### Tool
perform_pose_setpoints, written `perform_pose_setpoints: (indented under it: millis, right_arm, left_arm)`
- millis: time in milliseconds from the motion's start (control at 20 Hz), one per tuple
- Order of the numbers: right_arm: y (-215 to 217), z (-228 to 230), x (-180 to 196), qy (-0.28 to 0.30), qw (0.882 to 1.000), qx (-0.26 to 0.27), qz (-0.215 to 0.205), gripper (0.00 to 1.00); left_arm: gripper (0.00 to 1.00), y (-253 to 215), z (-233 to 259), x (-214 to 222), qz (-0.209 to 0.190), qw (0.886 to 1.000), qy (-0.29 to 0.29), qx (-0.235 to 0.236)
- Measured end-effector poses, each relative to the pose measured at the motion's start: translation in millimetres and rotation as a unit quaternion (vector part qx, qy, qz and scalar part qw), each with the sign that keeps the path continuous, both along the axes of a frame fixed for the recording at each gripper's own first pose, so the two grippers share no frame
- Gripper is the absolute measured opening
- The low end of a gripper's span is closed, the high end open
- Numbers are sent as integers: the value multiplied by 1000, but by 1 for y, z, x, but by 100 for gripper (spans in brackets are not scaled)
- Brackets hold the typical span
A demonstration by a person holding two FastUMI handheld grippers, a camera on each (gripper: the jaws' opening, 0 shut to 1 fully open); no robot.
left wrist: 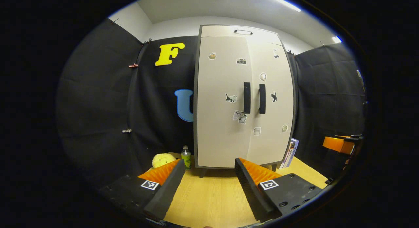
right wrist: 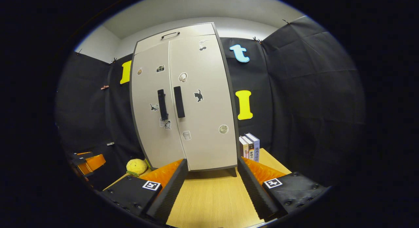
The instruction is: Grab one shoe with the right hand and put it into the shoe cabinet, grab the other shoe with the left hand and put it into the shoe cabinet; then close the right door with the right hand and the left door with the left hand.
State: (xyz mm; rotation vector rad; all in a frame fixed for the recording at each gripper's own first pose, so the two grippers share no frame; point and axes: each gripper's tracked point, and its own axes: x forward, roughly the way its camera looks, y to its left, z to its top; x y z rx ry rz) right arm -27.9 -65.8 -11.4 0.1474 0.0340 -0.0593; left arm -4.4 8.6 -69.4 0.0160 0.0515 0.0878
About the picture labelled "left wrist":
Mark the small ceiling light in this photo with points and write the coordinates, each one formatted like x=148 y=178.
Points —
x=337 y=39

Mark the white shoe cabinet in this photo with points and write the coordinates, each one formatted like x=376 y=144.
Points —
x=195 y=123

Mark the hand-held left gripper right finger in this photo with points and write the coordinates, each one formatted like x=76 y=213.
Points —
x=252 y=192

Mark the cabinet door with headphone sticker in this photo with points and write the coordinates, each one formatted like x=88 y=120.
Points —
x=275 y=139

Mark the yellow plush toy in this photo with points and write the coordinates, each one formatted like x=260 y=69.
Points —
x=162 y=160

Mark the ceiling light strip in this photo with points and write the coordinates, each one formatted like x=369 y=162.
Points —
x=284 y=2

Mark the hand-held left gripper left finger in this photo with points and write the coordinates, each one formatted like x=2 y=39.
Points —
x=170 y=192

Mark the cabinet door with camera sticker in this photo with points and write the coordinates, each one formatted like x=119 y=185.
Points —
x=219 y=130

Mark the lavender book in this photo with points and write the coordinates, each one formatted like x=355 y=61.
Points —
x=294 y=149

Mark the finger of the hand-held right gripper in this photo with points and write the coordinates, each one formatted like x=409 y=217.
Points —
x=355 y=138
x=337 y=145

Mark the white pink book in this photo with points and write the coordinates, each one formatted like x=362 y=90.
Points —
x=283 y=162

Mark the beige book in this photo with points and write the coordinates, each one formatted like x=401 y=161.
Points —
x=288 y=154

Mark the green drink bottle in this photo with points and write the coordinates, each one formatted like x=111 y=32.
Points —
x=186 y=159

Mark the black cloth clip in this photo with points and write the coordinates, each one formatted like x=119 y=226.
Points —
x=322 y=43
x=113 y=21

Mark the beige cabinet drawer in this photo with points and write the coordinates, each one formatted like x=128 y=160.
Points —
x=222 y=31

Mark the red cloth clip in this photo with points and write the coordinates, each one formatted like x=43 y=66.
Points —
x=133 y=65

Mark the silver cloth clip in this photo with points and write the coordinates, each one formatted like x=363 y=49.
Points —
x=126 y=131

